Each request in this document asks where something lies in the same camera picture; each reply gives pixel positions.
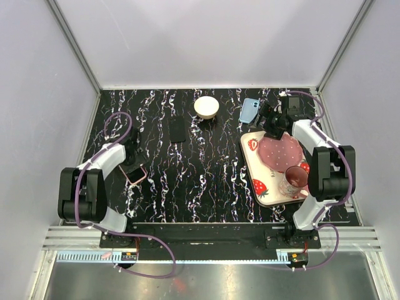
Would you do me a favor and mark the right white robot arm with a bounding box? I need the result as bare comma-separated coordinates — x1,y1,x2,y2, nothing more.
256,102,356,248

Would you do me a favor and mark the pink glass mug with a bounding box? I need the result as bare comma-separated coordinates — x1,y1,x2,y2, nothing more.
278,166,308,198

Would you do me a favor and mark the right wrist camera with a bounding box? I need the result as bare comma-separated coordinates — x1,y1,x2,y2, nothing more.
281,95,304,119

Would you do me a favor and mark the light blue phone case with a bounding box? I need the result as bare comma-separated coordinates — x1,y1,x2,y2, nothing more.
239,98,259,124

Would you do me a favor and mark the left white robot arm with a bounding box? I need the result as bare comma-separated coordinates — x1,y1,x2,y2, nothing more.
57,128,148,248

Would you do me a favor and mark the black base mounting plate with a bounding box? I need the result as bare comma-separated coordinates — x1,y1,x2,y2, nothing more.
99,222,322,251

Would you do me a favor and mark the pink dotted plate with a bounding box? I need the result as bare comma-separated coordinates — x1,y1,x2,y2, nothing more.
257,133,304,173

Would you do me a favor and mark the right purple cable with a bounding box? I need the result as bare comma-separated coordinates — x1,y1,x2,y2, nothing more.
281,90,356,272

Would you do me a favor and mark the strawberry pattern tray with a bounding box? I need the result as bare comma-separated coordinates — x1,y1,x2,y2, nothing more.
240,131,309,207

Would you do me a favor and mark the left control board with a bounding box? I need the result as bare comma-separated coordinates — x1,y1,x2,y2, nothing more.
121,251,138,262

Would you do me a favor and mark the pink cased phone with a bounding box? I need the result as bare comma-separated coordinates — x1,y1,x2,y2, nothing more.
119,166,148,186

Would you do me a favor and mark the control board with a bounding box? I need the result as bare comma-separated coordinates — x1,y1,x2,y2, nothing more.
121,251,138,262
289,252,309,264

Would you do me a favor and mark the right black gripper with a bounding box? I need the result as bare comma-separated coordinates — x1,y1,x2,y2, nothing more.
247,103,286,141

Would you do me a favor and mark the right control board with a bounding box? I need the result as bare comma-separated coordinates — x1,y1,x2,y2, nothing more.
289,252,309,264

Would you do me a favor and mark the cream ceramic bowl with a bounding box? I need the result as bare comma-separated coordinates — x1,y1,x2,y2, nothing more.
194,96,219,120

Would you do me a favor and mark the black smartphone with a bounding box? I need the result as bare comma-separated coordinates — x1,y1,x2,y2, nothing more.
169,116,186,143

